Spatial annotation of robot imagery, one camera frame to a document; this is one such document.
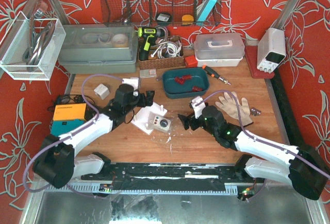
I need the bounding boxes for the black wire hanging basket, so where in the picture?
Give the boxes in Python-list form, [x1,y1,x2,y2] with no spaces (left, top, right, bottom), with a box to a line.
[100,0,222,28]

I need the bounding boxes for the grey plastic storage box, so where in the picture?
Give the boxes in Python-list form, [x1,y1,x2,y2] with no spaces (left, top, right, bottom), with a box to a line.
[58,24,138,74]

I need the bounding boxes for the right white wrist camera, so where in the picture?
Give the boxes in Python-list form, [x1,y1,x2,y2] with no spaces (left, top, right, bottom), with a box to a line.
[190,96,206,119]

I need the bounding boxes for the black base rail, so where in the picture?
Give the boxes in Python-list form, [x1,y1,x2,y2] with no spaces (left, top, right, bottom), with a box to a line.
[81,163,256,192]

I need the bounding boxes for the red spring front tray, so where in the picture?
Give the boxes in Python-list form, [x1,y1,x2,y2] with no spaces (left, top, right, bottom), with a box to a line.
[192,86,203,92]

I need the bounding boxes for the white power supply unit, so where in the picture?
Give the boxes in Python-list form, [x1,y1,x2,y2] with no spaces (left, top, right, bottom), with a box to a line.
[257,28,286,74]

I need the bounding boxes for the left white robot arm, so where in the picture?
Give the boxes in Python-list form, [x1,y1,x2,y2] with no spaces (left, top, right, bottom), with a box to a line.
[32,83,155,188]

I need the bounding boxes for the red flat case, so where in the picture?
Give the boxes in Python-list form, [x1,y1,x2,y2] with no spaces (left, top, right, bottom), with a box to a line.
[245,45,275,79]

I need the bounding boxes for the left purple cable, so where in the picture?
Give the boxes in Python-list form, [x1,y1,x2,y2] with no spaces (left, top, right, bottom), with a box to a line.
[22,73,124,199]

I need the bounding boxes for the woven brown basket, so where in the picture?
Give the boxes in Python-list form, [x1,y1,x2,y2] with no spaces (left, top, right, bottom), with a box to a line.
[137,49,185,70]

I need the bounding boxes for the white peg base plate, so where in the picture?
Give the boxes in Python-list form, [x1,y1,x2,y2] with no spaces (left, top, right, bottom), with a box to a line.
[131,102,168,135]

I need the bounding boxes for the green black cordless drill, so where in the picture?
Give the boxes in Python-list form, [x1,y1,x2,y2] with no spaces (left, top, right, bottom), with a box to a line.
[137,27,165,61]

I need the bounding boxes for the black cable duct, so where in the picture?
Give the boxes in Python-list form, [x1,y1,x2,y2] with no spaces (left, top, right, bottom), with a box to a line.
[270,69,305,147]

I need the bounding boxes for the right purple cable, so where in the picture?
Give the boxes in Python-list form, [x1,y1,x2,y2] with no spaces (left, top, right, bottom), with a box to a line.
[198,90,330,181]

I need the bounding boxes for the white clear lidded case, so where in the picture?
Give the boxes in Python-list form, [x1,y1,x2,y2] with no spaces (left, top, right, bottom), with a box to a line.
[194,33,245,67]

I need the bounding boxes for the red large spring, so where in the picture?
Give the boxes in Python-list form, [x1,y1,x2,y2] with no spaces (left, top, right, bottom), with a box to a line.
[174,77,186,85]

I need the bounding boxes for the white timer switch box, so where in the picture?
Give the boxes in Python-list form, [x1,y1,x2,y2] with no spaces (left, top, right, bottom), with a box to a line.
[148,114,172,133]

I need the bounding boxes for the white work glove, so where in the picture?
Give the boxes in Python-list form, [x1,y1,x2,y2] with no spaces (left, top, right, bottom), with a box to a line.
[215,92,253,127]

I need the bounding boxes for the orange teal device box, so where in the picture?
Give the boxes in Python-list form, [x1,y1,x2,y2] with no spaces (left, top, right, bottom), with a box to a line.
[51,103,87,136]

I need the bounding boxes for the purple cable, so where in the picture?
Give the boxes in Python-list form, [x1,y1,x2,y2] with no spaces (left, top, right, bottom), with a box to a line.
[22,73,124,199]
[198,90,330,181]

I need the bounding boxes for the white coiled cable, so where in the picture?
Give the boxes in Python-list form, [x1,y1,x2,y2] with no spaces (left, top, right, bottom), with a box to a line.
[159,41,183,58]

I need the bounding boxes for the small metal hardware pieces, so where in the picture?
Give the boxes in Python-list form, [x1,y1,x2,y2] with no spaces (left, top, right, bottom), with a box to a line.
[250,108,261,116]

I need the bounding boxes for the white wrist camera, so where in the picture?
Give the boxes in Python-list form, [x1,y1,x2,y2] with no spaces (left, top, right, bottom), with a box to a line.
[122,77,141,90]
[190,96,206,119]

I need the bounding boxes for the small white cube block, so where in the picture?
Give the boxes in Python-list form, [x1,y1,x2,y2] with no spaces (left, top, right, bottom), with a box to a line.
[94,83,110,100]

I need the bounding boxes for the dark green plastic tray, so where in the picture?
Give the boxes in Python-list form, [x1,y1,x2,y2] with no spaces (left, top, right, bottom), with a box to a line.
[162,67,210,99]

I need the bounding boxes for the small clear parts box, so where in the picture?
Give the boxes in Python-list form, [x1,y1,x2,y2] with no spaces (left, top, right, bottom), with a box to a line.
[139,69,157,78]

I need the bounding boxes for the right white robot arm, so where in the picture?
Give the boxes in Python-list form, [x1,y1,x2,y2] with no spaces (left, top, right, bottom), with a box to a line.
[178,106,329,200]

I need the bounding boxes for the grey cables in bin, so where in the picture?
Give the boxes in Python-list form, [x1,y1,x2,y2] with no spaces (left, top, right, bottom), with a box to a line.
[22,15,56,72]

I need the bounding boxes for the orange handled soldering iron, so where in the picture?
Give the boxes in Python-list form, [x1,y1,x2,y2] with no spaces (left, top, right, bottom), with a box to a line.
[202,65,231,85]

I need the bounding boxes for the yellow tape measure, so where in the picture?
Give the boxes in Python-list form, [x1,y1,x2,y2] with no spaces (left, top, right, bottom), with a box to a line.
[181,14,194,26]

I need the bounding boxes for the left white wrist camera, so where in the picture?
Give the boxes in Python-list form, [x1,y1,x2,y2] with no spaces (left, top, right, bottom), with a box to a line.
[122,77,141,90]

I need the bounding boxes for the blue white book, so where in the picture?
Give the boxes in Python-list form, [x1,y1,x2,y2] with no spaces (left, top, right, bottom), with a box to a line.
[196,0,218,26]

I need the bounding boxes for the small orange red box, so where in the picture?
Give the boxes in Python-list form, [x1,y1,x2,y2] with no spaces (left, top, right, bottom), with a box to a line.
[184,55,198,67]

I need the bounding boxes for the black round tape measure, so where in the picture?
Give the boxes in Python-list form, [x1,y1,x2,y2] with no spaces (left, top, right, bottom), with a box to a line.
[155,12,172,26]

